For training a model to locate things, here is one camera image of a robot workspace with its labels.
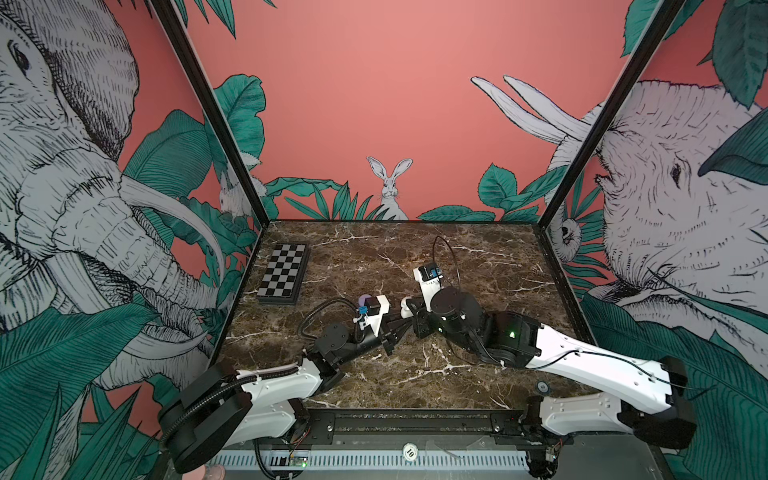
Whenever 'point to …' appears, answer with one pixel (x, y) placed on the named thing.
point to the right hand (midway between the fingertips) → (404, 302)
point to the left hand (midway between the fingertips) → (414, 313)
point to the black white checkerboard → (283, 274)
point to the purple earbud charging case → (366, 300)
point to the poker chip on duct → (410, 451)
